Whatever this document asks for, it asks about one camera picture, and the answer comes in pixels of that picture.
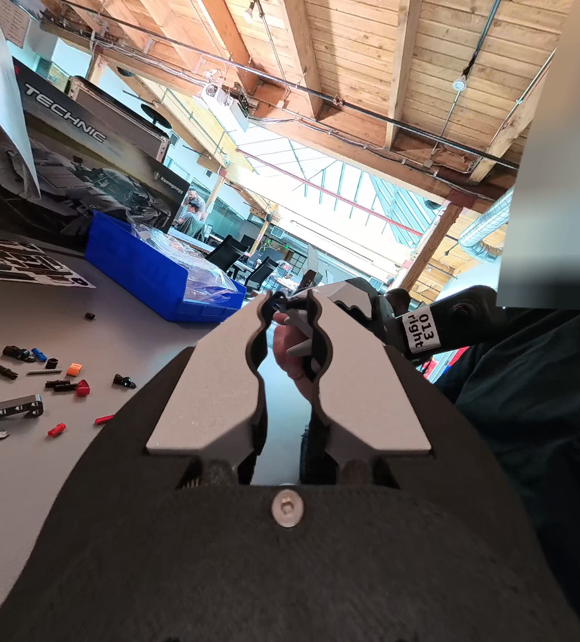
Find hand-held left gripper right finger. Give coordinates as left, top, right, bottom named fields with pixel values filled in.
left=306, top=290, right=432, bottom=482

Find black office chair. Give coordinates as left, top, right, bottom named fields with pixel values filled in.
left=243, top=256, right=283, bottom=295
left=205, top=234, right=248, bottom=275

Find grey lego beam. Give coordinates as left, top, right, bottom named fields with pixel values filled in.
left=0, top=394, right=44, bottom=421

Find clear plastic bags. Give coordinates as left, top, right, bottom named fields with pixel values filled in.
left=131, top=223, right=241, bottom=305

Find person's right hand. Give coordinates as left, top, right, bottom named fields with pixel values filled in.
left=271, top=311, right=321, bottom=403

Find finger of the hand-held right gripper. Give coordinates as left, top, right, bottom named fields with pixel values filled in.
left=315, top=279, right=377, bottom=325
left=277, top=306, right=316, bottom=358

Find large silver air duct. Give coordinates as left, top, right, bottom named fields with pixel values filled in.
left=459, top=187, right=514, bottom=262

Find wooden support post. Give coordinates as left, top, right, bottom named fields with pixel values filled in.
left=395, top=201, right=466, bottom=297

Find lego sticker sheet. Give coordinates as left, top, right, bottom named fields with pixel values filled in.
left=0, top=233, right=96, bottom=290

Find person's black shirt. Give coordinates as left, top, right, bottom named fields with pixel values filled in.
left=433, top=306, right=580, bottom=642

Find grey flight case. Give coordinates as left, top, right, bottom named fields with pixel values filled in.
left=66, top=75, right=171, bottom=162

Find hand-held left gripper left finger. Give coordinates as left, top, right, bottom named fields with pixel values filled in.
left=145, top=290, right=276, bottom=485

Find black lego set box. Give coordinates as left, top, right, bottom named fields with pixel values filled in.
left=0, top=57, right=191, bottom=247

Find blue plastic bin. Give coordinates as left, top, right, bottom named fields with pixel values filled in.
left=85, top=211, right=247, bottom=323

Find white ceiling projector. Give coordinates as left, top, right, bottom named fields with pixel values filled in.
left=200, top=82, right=251, bottom=132

